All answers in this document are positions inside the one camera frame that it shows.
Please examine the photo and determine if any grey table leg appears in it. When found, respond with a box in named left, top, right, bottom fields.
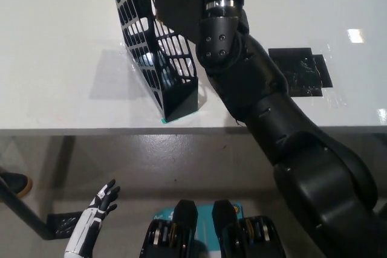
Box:
left=38, top=135, right=76, bottom=215

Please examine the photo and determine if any black tape patch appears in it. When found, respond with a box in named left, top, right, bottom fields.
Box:
left=268, top=47, right=334, bottom=98

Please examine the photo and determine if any black shoe tan sole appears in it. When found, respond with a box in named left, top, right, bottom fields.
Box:
left=0, top=171, right=33, bottom=198

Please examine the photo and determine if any black mesh file shelf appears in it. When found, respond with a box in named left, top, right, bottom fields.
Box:
left=108, top=0, right=200, bottom=123

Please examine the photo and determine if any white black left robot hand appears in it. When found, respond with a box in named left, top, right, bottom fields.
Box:
left=64, top=178, right=122, bottom=253

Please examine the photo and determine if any black floor base plate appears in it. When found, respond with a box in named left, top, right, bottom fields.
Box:
left=47, top=212, right=83, bottom=238

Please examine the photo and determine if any black metal stand bar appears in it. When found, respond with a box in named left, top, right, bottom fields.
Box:
left=0, top=175, right=57, bottom=241

